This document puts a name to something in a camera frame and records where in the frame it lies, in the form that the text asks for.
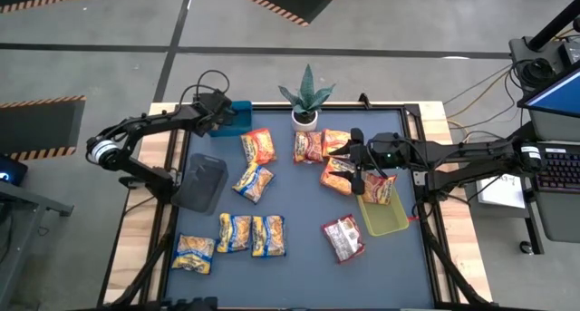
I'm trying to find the yellow-green plastic bin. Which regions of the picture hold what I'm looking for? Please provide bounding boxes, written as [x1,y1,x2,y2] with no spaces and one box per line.
[356,183,411,238]

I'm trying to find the snake plant in white pot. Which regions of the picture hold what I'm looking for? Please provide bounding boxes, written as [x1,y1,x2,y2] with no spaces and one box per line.
[277,63,336,132]

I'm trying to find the grey metal desk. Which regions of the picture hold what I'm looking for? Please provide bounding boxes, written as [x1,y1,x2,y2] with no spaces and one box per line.
[0,179,74,311]

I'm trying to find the teal plastic bin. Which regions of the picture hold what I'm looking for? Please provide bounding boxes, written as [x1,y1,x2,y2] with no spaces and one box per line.
[210,100,255,138]

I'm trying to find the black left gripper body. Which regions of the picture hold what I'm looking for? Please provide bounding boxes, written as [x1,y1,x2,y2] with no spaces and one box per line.
[193,91,235,138]

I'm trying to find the grey floor cable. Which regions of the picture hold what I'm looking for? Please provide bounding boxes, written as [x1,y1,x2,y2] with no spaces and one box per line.
[442,64,513,106]

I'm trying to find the grey equipment box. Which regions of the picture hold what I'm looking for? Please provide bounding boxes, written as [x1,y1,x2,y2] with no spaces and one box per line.
[507,34,580,91]

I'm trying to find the black computer with blue light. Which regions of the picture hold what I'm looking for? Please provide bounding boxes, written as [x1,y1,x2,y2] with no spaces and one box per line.
[0,153,29,188]

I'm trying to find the red-orange beef ramen pack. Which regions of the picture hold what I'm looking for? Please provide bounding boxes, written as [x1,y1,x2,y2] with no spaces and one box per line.
[293,130,325,164]
[361,171,399,207]

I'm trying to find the black stand pole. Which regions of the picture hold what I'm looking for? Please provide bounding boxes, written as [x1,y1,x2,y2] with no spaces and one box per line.
[527,0,580,53]

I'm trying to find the grey translucent plastic bin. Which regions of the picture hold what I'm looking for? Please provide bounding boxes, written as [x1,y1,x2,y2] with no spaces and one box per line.
[170,152,229,217]

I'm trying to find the black keyboard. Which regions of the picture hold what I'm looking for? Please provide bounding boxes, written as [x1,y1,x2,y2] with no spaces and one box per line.
[534,145,580,195]

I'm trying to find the grey-blue table mat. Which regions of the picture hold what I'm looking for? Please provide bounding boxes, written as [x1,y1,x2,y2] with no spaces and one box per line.
[163,109,437,310]

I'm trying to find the blue soy sauce ramen pack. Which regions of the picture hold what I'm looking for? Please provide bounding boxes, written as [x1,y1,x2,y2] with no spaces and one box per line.
[170,233,217,276]
[251,214,287,258]
[216,212,253,254]
[231,161,276,205]

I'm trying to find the black diagonal beam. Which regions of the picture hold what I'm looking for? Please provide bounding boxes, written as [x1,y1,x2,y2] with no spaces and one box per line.
[507,120,539,145]

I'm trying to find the red roast beef ramen pack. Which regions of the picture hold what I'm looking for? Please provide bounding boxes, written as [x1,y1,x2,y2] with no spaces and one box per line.
[322,213,366,264]

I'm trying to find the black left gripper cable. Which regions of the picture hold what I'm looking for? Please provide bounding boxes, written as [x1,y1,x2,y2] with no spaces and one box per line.
[178,69,231,113]

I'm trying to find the white paper sheet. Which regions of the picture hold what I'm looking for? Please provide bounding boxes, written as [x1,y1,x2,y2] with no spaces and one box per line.
[475,174,527,209]

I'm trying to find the blue-screen monitor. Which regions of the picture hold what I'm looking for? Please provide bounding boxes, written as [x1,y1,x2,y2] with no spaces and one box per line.
[517,63,580,120]

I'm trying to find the orange chicken ramen pack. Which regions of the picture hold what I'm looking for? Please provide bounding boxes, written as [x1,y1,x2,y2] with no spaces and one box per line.
[322,129,354,159]
[319,157,362,197]
[239,128,277,166]

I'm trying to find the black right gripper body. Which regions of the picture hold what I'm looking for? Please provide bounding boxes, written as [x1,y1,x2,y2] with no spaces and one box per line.
[348,128,412,196]

